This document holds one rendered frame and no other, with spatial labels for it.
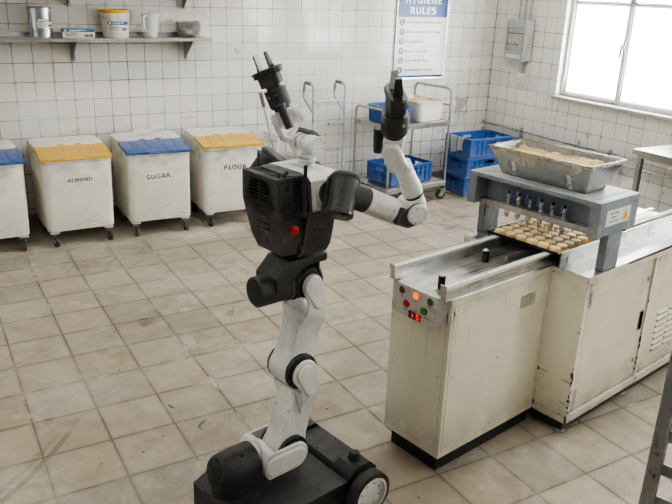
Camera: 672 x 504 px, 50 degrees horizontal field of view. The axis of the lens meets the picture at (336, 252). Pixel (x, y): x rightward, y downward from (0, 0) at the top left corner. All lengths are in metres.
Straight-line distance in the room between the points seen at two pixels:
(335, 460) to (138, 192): 3.61
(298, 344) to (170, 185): 3.62
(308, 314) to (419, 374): 0.72
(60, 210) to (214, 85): 1.85
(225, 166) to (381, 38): 2.29
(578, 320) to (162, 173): 3.77
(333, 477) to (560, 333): 1.27
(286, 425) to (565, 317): 1.40
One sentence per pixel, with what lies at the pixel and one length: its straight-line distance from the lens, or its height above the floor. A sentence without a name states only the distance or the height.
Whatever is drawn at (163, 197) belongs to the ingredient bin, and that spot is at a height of 0.32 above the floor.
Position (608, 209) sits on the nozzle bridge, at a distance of 3.34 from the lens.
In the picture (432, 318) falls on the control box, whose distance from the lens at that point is 3.00.
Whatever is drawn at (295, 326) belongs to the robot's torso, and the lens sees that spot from 2.73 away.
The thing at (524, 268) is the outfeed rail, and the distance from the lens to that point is 3.30.
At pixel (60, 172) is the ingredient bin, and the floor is 0.61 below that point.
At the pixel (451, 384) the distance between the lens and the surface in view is 3.15.
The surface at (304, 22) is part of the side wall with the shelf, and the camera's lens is 7.18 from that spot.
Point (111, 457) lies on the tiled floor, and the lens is 3.50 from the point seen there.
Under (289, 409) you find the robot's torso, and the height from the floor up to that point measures 0.47.
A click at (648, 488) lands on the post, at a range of 1.95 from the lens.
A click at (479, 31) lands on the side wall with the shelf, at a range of 8.39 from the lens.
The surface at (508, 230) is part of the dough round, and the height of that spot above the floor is 0.91.
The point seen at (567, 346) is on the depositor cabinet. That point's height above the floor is 0.48.
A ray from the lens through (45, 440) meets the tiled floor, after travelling 3.69.
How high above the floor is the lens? 2.00
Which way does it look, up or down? 20 degrees down
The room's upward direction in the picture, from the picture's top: 2 degrees clockwise
